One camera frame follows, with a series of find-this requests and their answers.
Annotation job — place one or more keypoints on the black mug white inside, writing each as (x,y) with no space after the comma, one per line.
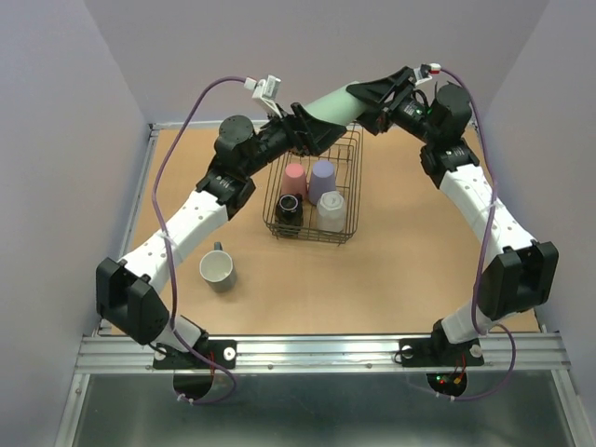
(290,214)

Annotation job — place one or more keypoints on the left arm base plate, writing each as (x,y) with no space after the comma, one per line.
(169,358)

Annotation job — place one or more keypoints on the black wire dish rack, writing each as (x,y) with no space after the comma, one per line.
(346,156)

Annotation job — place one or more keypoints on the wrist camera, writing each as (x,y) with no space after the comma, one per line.
(264,93)
(425,73)

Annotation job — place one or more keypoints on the green cup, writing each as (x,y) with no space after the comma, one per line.
(338,107)

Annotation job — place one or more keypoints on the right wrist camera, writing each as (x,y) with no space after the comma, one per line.
(425,73)

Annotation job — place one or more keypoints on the lavender cup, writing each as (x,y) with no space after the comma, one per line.
(322,180)

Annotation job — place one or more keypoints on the pink cup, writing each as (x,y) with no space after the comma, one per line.
(293,180)

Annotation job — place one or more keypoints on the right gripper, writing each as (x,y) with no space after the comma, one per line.
(381,89)

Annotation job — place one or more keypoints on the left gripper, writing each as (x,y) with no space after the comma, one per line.
(319,136)

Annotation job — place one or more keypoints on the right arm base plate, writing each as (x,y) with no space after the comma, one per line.
(423,352)

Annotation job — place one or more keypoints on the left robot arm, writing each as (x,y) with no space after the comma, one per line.
(127,290)

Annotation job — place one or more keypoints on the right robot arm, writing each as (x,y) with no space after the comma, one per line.
(515,270)

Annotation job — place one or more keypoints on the grey mug white inside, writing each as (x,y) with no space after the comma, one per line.
(218,269)

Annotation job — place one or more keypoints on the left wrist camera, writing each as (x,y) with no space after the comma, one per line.
(264,93)

